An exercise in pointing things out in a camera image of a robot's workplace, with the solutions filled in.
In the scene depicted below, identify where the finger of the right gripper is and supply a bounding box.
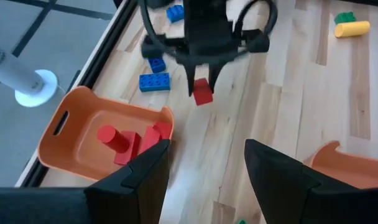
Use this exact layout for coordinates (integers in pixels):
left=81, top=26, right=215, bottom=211
left=207, top=60, right=229, bottom=94
left=184, top=61, right=198, bottom=97

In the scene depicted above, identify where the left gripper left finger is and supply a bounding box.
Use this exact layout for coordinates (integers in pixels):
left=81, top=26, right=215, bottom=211
left=0, top=139, right=171, bottom=224

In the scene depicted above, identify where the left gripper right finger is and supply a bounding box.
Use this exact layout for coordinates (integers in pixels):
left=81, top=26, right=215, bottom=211
left=244, top=139, right=378, bottom=224

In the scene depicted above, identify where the red rectangular toy block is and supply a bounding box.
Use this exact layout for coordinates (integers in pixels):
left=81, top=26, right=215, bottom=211
left=113, top=130, right=142, bottom=166
left=137, top=126, right=162, bottom=156
left=192, top=77, right=214, bottom=106
left=152, top=120, right=173, bottom=141

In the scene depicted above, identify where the blue rectangular toy brick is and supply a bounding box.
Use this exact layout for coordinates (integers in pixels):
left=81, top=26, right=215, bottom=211
left=138, top=72, right=171, bottom=93
left=147, top=57, right=167, bottom=74

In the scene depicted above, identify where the small blue square brick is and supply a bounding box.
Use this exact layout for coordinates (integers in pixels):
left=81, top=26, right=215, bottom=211
left=166, top=4, right=186, bottom=24

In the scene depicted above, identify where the red cylinder block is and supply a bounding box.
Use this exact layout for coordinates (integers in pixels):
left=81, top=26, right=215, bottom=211
left=96, top=124, right=131, bottom=154

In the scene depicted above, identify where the yellow cylinder block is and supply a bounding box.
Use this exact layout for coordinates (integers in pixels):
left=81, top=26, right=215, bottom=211
left=334, top=20, right=371, bottom=39

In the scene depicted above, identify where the large orange plastic bin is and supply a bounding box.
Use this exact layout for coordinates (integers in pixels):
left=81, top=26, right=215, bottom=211
left=303, top=140, right=378, bottom=190

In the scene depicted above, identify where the small orange plastic bin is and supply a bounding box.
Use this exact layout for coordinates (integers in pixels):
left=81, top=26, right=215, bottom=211
left=37, top=86, right=175, bottom=182

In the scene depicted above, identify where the small green toy block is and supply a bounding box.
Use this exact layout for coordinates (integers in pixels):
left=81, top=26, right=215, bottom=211
left=334, top=11, right=357, bottom=25

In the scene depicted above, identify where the white tower fan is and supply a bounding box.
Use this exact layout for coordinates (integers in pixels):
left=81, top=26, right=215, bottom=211
left=0, top=42, right=58, bottom=108

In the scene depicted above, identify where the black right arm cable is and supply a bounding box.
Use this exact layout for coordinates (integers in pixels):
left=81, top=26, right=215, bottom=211
left=138, top=0, right=279, bottom=43

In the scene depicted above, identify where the black aluminium table frame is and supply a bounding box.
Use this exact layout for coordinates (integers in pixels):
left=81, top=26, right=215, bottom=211
left=14, top=0, right=139, bottom=187

